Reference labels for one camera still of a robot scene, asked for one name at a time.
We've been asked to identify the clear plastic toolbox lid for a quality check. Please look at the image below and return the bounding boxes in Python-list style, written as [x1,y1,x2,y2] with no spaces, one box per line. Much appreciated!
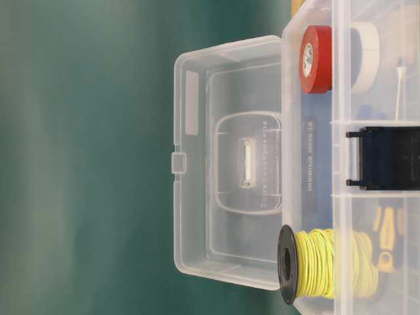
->
[171,35,283,290]

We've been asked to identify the clear plastic toolbox body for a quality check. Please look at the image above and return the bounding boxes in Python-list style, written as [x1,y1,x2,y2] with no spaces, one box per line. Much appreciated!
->
[282,1,419,314]

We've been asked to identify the blue objects in toolbox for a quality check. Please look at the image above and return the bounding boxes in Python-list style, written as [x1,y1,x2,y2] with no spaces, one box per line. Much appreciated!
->
[355,105,393,121]

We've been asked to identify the red electrical tape roll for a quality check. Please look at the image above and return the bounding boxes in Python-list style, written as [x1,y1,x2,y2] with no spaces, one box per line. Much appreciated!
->
[299,25,332,94]

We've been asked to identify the white tape roll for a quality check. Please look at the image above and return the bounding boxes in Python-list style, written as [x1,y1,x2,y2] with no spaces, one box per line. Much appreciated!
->
[350,22,381,95]

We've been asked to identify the yellow wire on black spool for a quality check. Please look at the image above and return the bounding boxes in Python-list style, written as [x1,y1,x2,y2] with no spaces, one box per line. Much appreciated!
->
[277,224,379,306]

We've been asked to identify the black toolbox latch handle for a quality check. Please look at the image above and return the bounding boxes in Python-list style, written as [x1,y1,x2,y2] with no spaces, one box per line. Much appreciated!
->
[346,126,419,191]

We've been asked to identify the yellow black handled tool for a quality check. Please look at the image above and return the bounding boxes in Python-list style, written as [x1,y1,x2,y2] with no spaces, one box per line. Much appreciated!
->
[371,205,405,273]

